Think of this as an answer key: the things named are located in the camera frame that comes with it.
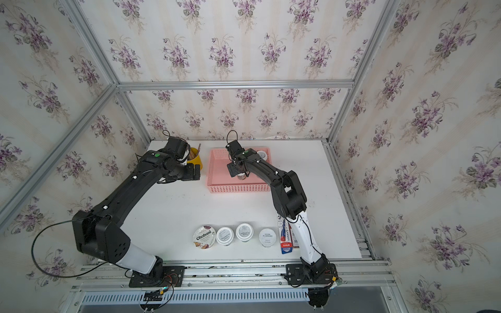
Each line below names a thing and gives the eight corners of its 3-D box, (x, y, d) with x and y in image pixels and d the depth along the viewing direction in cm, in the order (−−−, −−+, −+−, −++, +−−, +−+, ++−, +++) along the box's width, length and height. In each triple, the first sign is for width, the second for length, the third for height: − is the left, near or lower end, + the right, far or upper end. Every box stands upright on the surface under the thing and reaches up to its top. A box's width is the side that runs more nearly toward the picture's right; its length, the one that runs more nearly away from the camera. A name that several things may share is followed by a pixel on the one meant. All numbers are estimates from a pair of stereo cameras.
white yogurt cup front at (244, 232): (236, 243, 82) (235, 238, 77) (237, 229, 86) (236, 223, 81) (253, 244, 82) (253, 238, 77) (253, 229, 86) (253, 223, 81)
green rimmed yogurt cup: (256, 241, 82) (256, 237, 78) (265, 229, 86) (266, 225, 81) (268, 252, 80) (269, 248, 75) (277, 239, 83) (278, 235, 79)
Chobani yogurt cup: (193, 250, 80) (190, 247, 77) (197, 228, 86) (195, 225, 82) (214, 250, 80) (213, 247, 77) (217, 228, 86) (216, 225, 82)
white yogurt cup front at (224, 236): (217, 247, 81) (215, 243, 76) (219, 232, 85) (217, 227, 80) (233, 247, 81) (232, 243, 76) (234, 232, 85) (233, 227, 80)
